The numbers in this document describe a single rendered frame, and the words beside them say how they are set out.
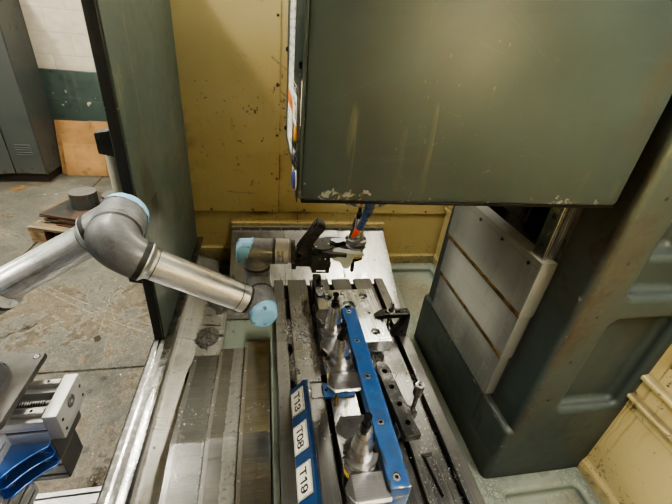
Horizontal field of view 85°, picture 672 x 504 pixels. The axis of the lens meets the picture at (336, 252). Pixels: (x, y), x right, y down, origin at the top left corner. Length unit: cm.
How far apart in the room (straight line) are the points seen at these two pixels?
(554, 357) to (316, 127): 85
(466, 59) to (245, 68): 139
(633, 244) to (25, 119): 538
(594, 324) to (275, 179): 155
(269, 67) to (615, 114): 145
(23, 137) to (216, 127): 379
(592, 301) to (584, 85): 50
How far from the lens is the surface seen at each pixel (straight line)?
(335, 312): 91
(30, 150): 558
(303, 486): 105
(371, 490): 74
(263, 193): 208
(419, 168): 68
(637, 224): 99
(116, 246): 93
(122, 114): 122
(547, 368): 118
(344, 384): 85
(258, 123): 197
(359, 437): 70
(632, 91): 86
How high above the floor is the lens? 187
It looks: 31 degrees down
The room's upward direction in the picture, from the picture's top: 6 degrees clockwise
